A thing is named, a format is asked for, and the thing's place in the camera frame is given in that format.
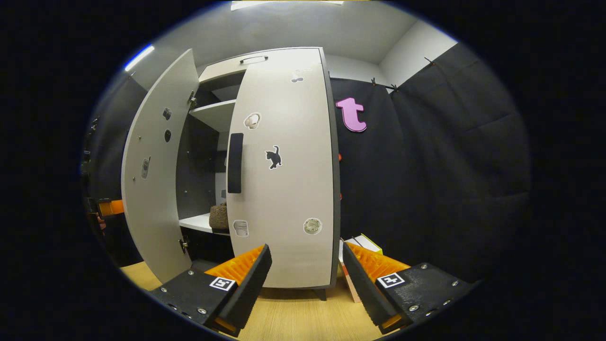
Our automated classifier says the yellow book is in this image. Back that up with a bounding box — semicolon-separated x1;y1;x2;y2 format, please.
358;233;383;254

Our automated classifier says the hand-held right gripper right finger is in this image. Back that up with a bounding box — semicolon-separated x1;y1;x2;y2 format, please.
342;242;474;334

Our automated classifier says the black backdrop cloth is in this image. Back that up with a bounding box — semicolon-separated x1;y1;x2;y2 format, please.
83;42;531;285

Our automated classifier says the white shoe cabinet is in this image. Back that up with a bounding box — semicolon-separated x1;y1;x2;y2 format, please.
176;46;342;302

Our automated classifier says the brown fluffy shoe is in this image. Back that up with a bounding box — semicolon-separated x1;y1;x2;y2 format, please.
209;204;230;233

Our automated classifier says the white shoe cabinet door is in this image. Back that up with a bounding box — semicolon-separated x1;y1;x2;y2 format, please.
226;47;338;289
121;48;200;285

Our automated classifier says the white cabinet drawer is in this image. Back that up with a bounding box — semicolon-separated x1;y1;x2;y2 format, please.
198;54;273;86

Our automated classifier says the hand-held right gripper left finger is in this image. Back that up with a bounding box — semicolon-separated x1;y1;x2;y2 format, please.
149;244;273;337

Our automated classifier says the small ceiling light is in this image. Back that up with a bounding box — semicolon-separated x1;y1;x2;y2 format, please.
125;45;155;72

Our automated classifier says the large ceiling light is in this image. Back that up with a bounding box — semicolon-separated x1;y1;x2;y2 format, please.
231;0;344;11

